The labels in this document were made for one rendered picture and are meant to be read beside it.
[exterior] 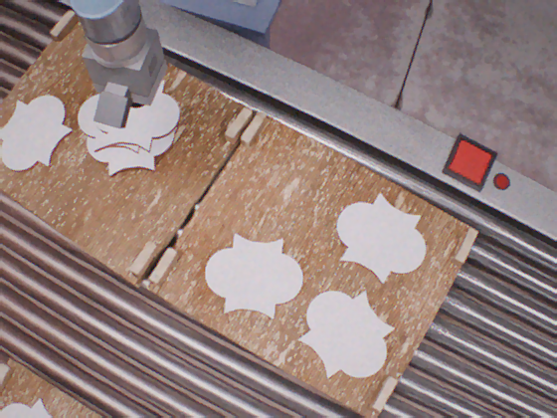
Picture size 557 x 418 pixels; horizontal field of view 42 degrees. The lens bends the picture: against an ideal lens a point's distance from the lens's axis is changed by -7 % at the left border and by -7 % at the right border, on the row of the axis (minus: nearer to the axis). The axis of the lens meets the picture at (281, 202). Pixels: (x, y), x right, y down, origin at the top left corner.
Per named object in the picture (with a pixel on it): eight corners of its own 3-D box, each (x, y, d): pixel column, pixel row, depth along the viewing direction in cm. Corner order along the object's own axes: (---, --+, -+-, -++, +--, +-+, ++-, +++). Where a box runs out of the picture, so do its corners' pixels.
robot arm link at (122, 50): (127, 52, 87) (68, 38, 88) (133, 70, 91) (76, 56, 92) (151, 1, 89) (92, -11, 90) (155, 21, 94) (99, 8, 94)
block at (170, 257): (170, 250, 120) (168, 245, 117) (180, 256, 120) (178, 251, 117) (150, 282, 118) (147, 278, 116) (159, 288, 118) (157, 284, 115)
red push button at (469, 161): (460, 142, 128) (462, 138, 127) (489, 157, 128) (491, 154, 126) (447, 170, 127) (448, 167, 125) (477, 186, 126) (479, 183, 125)
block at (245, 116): (245, 112, 128) (244, 105, 125) (254, 117, 127) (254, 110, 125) (224, 140, 126) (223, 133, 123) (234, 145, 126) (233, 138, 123)
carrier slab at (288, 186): (262, 114, 129) (262, 110, 128) (476, 234, 123) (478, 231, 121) (147, 290, 119) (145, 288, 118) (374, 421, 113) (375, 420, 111)
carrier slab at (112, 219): (77, 16, 136) (76, 11, 134) (258, 116, 129) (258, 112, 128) (-39, 161, 126) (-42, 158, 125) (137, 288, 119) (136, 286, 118)
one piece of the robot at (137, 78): (54, 76, 88) (83, 129, 104) (118, 93, 88) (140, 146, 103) (92, -3, 92) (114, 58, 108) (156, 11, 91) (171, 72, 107)
